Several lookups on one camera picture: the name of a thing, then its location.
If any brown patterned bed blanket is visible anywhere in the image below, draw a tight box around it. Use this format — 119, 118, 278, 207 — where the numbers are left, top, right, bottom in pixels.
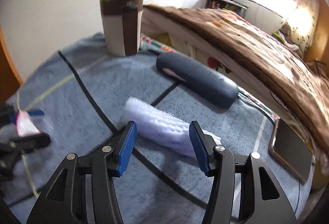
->
144, 5, 328, 152

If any blue checked table cloth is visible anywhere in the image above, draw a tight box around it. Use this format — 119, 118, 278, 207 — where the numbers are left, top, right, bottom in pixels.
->
4, 32, 316, 224

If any teddy bear plush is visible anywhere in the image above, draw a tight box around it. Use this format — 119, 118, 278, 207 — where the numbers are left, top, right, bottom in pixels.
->
272, 22, 305, 59

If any white foam fruit net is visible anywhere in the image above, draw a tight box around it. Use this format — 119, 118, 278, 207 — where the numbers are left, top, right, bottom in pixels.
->
123, 96, 223, 158

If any smartphone in brown case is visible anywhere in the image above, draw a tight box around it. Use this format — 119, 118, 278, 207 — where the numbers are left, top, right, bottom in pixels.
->
269, 118, 313, 184

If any floral window curtain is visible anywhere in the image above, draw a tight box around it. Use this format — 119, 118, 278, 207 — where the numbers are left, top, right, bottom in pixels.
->
288, 0, 320, 58

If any cluttered white desk shelf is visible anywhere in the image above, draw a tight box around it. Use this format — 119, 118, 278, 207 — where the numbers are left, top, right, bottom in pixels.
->
205, 0, 248, 18

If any clear plastic wrapper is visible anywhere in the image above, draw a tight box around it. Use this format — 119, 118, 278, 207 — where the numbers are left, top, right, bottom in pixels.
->
16, 110, 53, 137

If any brown and cream thermos mug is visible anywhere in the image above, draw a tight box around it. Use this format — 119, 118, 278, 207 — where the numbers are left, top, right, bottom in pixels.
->
99, 0, 143, 57

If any dark blue glasses case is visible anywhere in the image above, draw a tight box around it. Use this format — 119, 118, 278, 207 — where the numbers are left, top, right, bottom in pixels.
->
156, 52, 239, 109

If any wooden wardrobe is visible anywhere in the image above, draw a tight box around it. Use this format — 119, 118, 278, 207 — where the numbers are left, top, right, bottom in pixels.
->
304, 0, 329, 66

